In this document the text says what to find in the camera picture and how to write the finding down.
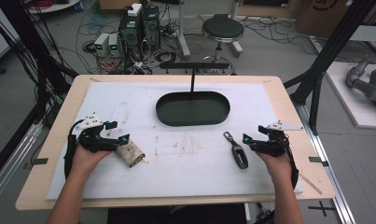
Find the white floor board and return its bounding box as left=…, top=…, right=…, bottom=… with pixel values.
left=325, top=61, right=376, bottom=130

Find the light wooden table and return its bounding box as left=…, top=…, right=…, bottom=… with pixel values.
left=15, top=74, right=337, bottom=212

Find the black round stool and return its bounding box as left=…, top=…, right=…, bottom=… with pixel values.
left=201, top=13, right=245, bottom=75

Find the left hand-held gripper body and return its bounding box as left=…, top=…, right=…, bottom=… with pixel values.
left=72, top=112, right=121, bottom=154

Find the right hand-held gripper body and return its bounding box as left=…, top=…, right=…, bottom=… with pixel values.
left=251, top=119, right=304, bottom=158

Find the white table mat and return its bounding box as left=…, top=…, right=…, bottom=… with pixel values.
left=45, top=81, right=304, bottom=202

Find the black stand with oval tray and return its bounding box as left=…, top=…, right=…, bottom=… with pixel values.
left=155, top=62, right=231, bottom=128

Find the beige key pouch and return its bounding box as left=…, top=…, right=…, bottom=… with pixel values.
left=115, top=138, right=150, bottom=169

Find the black tape cross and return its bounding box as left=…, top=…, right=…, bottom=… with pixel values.
left=307, top=201, right=336, bottom=217

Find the tangle of floor cables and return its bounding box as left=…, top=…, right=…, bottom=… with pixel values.
left=77, top=12, right=180, bottom=76

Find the person's left hand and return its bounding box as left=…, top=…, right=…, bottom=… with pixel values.
left=70, top=143, right=114, bottom=175

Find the thin wooden stick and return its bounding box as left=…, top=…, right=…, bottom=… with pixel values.
left=299, top=173, right=324, bottom=196

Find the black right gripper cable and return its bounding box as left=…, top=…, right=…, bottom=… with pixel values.
left=280, top=132, right=300, bottom=190

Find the black computer tower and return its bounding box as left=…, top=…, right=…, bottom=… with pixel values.
left=118, top=8, right=144, bottom=62
left=141, top=5, right=161, bottom=51

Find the person's right hand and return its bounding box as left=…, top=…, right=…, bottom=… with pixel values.
left=256, top=149, right=295, bottom=184

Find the grey power supply unit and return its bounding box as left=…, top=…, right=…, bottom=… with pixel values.
left=93, top=32, right=111, bottom=58
left=107, top=32, right=121, bottom=58

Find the black car key fob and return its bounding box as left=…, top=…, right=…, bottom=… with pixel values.
left=222, top=131, right=250, bottom=170

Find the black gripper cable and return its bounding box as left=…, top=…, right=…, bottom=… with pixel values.
left=63, top=119, right=86, bottom=181
left=280, top=132, right=300, bottom=190

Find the person's dark clothing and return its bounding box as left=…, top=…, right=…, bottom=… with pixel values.
left=106, top=203, right=248, bottom=224

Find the brown cardboard box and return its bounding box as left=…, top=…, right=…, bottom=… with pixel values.
left=295, top=0, right=352, bottom=37

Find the aluminium rail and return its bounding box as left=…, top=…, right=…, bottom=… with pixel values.
left=0, top=120, right=44, bottom=206
left=293, top=102, right=357, bottom=224

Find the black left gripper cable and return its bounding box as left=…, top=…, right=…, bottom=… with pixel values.
left=63, top=119, right=86, bottom=181

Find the white table leg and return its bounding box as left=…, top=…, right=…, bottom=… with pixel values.
left=174, top=0, right=192, bottom=60

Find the white box on tower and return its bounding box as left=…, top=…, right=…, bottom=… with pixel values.
left=126, top=2, right=144, bottom=18

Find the black tape strip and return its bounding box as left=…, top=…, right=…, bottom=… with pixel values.
left=22, top=157, right=49, bottom=171
left=308, top=156, right=330, bottom=168

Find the black metal frame with cables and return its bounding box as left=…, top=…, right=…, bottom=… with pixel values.
left=0, top=0, right=79, bottom=127

